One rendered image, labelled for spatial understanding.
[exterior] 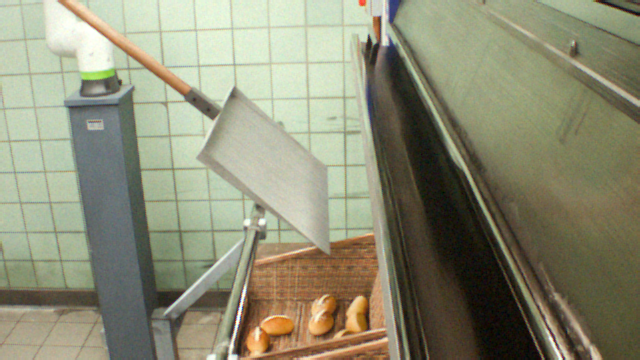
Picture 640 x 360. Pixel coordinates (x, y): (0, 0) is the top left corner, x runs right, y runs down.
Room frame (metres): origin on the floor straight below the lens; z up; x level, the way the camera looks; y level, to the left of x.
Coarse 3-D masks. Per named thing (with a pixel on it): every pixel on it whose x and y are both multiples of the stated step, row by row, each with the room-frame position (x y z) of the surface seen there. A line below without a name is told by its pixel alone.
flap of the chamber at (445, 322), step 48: (384, 48) 1.93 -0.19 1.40; (384, 96) 1.36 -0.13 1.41; (384, 144) 1.04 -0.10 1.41; (432, 144) 1.08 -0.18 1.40; (432, 192) 0.86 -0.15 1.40; (432, 240) 0.71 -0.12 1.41; (480, 240) 0.72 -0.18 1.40; (384, 288) 0.60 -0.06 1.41; (432, 288) 0.59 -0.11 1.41; (480, 288) 0.61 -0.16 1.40; (432, 336) 0.51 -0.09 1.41; (480, 336) 0.52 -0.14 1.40; (528, 336) 0.52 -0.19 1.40
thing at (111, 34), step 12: (60, 0) 1.63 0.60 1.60; (72, 0) 1.64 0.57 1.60; (72, 12) 1.64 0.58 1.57; (84, 12) 1.63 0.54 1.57; (96, 24) 1.63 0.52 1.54; (108, 36) 1.63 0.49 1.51; (120, 36) 1.64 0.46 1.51; (120, 48) 1.64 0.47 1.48; (132, 48) 1.63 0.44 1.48; (144, 60) 1.63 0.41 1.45; (156, 72) 1.63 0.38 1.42; (168, 72) 1.64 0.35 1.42; (168, 84) 1.64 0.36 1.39; (180, 84) 1.63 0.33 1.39
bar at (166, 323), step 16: (256, 208) 1.36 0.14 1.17; (256, 224) 1.28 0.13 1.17; (240, 240) 1.31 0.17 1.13; (256, 240) 1.22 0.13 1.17; (224, 256) 1.30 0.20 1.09; (240, 256) 1.15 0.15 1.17; (208, 272) 1.30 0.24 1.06; (224, 272) 1.29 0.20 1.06; (240, 272) 1.08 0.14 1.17; (192, 288) 1.30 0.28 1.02; (208, 288) 1.29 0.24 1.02; (240, 288) 1.02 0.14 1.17; (176, 304) 1.30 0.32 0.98; (240, 304) 0.98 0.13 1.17; (160, 320) 1.29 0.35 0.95; (176, 320) 1.30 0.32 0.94; (224, 320) 0.93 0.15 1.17; (240, 320) 0.94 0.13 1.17; (160, 336) 1.29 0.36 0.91; (176, 336) 1.30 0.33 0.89; (224, 336) 0.88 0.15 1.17; (160, 352) 1.29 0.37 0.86; (176, 352) 1.31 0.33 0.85; (224, 352) 0.84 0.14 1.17
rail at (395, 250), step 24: (360, 48) 1.75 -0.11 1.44; (360, 72) 1.46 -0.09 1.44; (360, 96) 1.31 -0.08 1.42; (384, 168) 0.87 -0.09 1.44; (384, 192) 0.78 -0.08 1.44; (384, 216) 0.71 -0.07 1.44; (384, 240) 0.67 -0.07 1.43; (408, 264) 0.60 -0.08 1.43; (408, 288) 0.55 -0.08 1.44; (408, 312) 0.51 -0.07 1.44; (408, 336) 0.47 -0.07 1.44
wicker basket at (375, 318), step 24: (360, 240) 1.93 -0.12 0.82; (264, 264) 1.95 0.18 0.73; (288, 264) 1.95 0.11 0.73; (312, 264) 1.95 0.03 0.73; (336, 264) 1.94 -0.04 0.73; (360, 264) 1.94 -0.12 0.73; (264, 288) 1.96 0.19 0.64; (288, 288) 1.95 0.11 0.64; (312, 288) 1.95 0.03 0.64; (336, 288) 1.94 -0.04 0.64; (360, 288) 1.94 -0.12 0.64; (264, 312) 1.90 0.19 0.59; (288, 312) 1.90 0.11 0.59; (336, 312) 1.89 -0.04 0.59; (384, 312) 1.64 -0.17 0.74; (240, 336) 1.76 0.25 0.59; (288, 336) 1.76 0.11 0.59; (312, 336) 1.76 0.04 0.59; (360, 336) 1.40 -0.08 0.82; (384, 336) 1.40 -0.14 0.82
